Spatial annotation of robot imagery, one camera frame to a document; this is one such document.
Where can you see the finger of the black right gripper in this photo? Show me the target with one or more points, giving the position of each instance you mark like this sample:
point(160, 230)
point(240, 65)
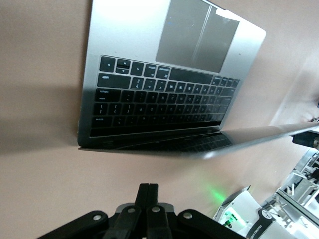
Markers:
point(302, 138)

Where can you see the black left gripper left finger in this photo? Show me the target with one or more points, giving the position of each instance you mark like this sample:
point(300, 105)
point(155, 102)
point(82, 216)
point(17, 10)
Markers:
point(127, 221)

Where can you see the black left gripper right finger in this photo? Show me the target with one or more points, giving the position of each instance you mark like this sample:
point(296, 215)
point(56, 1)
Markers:
point(159, 224)

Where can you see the silver grey laptop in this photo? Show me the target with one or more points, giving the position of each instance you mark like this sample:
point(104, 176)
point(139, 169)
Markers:
point(139, 39)

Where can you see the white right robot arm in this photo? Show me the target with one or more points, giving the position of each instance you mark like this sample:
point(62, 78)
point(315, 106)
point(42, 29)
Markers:
point(269, 224)

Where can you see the aluminium equipment rack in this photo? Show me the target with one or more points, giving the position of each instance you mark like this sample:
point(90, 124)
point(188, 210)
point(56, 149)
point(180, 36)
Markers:
point(301, 184)

